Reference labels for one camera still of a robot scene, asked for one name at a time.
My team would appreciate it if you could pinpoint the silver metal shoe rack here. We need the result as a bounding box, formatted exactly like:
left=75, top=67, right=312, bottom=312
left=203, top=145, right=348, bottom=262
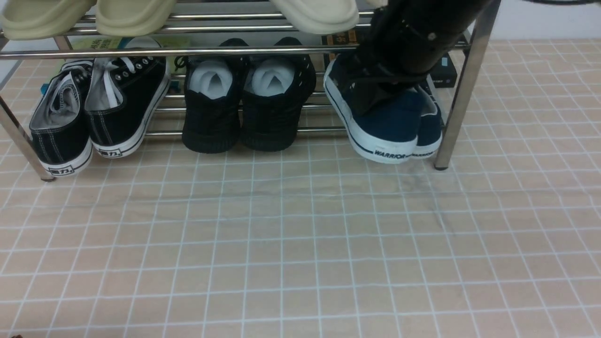
left=1, top=0, right=501, bottom=182

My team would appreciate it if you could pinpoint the dark book box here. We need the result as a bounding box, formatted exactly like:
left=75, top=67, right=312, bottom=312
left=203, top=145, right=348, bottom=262
left=322, top=27, right=458, bottom=91

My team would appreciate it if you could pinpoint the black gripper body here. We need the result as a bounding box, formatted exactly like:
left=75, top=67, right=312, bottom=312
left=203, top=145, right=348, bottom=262
left=339, top=47, right=430, bottom=118

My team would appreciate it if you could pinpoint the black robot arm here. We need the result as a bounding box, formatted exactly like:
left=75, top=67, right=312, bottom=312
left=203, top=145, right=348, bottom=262
left=328, top=0, right=489, bottom=115

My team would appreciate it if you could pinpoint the cream slipper far right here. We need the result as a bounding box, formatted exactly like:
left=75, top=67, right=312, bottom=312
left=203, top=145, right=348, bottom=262
left=366, top=0, right=389, bottom=8

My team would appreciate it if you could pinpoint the black canvas sneaker with laces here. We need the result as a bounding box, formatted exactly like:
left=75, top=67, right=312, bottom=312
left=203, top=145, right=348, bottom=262
left=84, top=55, right=171, bottom=159

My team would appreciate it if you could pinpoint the black mesh shoe left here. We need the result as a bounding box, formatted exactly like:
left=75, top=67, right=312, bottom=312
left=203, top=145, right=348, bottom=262
left=175, top=55, right=250, bottom=154

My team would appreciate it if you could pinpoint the black canvas sneaker far left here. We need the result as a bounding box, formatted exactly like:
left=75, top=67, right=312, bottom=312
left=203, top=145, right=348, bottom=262
left=29, top=59, right=93, bottom=177

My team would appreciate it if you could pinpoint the black mesh shoe right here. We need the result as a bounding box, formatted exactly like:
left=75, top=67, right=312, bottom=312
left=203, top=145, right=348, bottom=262
left=240, top=54, right=317, bottom=152

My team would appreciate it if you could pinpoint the beige slipper far left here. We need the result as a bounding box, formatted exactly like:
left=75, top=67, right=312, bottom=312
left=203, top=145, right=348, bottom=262
left=0, top=0, right=97, bottom=40

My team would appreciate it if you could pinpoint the navy slip-on shoe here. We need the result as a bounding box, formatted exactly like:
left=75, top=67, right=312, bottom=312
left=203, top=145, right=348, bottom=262
left=411, top=82, right=444, bottom=160
left=324, top=53, right=427, bottom=164

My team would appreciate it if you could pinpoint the cream slipper centre right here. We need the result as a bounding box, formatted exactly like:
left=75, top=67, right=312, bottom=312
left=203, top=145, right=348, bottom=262
left=271, top=0, right=359, bottom=35

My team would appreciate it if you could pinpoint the cream slipper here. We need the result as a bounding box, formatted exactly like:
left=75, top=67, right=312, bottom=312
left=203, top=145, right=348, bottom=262
left=366, top=0, right=389, bottom=8
left=271, top=0, right=359, bottom=35

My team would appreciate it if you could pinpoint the black mesh shoe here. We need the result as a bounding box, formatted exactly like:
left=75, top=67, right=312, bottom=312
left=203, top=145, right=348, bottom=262
left=240, top=54, right=317, bottom=152
left=175, top=55, right=250, bottom=154

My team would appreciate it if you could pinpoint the beige slipper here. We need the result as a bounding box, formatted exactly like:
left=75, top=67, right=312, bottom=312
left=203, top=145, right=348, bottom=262
left=0, top=0, right=97, bottom=40
left=96, top=0, right=177, bottom=37

